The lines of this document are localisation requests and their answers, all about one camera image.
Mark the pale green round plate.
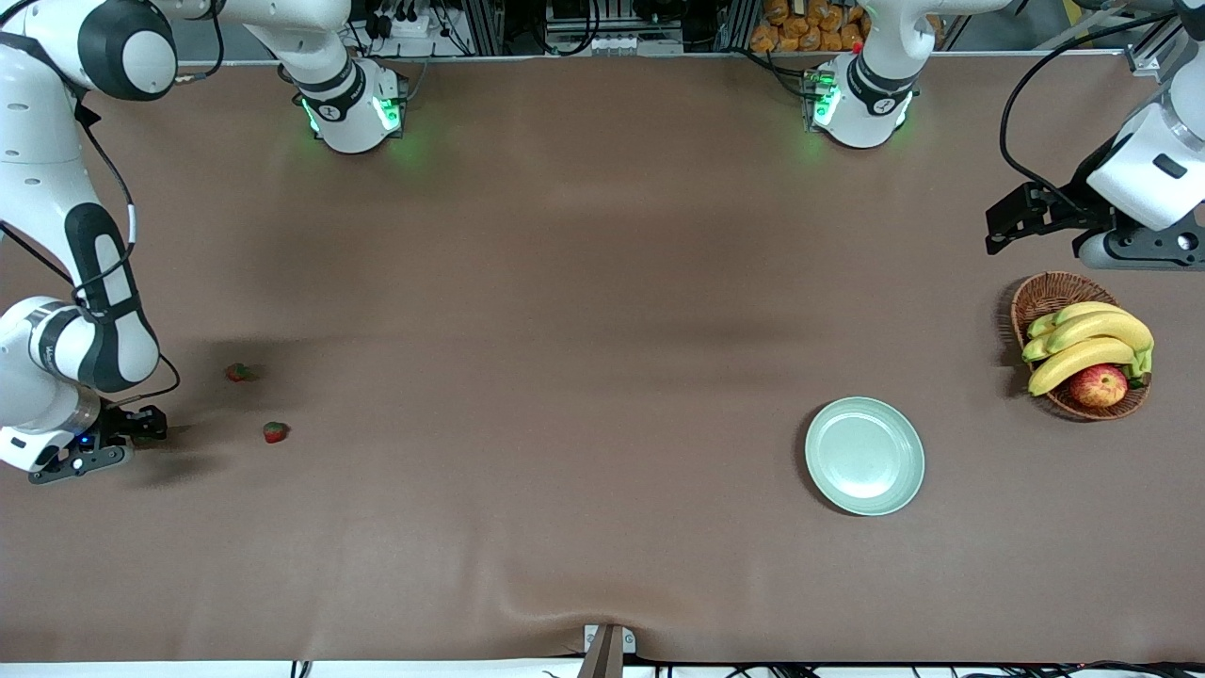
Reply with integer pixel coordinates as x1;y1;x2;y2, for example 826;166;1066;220
805;396;926;517

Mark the brown wicker basket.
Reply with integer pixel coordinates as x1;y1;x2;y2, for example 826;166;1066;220
1010;271;1152;422

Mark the yellow banana bunch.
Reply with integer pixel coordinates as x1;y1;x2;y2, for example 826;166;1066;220
1022;301;1155;397

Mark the red yellow apple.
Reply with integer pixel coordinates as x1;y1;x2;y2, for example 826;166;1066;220
1068;363;1129;409

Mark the orange bread roll pile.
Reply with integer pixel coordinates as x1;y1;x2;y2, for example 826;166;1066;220
750;0;872;54

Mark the brown table mat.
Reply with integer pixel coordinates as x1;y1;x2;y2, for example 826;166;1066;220
0;52;1205;665

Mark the white power strip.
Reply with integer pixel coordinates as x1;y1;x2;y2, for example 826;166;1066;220
362;8;443;40

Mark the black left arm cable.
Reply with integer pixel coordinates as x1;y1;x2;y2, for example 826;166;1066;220
1000;11;1178;222

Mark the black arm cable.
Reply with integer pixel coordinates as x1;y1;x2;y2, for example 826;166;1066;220
0;94;182;408
1000;11;1178;222

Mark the aluminium frame rail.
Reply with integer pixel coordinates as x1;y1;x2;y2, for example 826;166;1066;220
1125;19;1189;78

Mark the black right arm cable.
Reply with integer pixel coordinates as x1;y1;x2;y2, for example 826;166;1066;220
0;94;182;408

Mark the grey metal table bracket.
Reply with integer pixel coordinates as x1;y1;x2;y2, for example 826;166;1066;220
582;623;637;678

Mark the aluminium frame post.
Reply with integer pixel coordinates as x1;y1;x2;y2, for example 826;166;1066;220
459;0;506;56

